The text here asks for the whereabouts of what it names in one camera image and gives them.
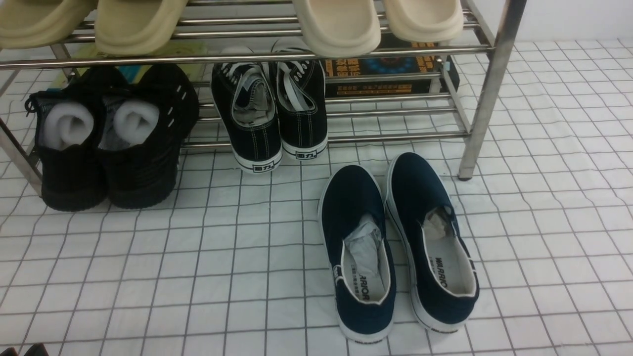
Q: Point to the right black mesh sneaker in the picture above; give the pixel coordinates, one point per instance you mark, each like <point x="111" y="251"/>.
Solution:
<point x="144" y="130"/>

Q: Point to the navy slip-on shoe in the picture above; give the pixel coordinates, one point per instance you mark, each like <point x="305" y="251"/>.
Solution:
<point x="352" y="223"/>
<point x="444" y="286"/>

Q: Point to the beige slipper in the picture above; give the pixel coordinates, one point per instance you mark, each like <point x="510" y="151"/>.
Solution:
<point x="339" y="28"/>
<point x="135" y="27"/>
<point x="425" y="21"/>
<point x="37" y="23"/>

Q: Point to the black orange printed box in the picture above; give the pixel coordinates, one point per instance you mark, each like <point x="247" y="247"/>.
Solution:
<point x="385" y="66"/>

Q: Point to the black canvas sneaker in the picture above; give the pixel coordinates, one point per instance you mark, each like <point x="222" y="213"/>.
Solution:
<point x="299" y="88"/>
<point x="244" y="100"/>

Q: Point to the black mesh sneaker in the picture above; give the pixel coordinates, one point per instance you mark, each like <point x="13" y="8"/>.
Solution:
<point x="144" y="130"/>
<point x="69" y="123"/>

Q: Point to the dark object bottom left corner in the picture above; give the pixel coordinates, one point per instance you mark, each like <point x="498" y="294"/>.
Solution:
<point x="37" y="349"/>

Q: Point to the stainless steel shoe rack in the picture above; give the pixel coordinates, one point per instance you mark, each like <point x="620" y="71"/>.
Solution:
<point x="252" y="19"/>

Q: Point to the far left beige slipper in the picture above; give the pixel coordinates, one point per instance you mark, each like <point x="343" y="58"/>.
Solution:
<point x="37" y="23"/>

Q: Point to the right black canvas sneaker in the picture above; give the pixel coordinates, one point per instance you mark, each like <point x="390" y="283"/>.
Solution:
<point x="299" y="88"/>

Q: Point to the far right beige slipper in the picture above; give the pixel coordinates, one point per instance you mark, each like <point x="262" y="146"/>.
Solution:
<point x="425" y="21"/>

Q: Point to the left black mesh sneaker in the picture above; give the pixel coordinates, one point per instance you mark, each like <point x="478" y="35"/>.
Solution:
<point x="69" y="123"/>

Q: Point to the left black canvas sneaker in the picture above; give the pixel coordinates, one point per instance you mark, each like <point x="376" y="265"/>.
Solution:
<point x="244" y="100"/>

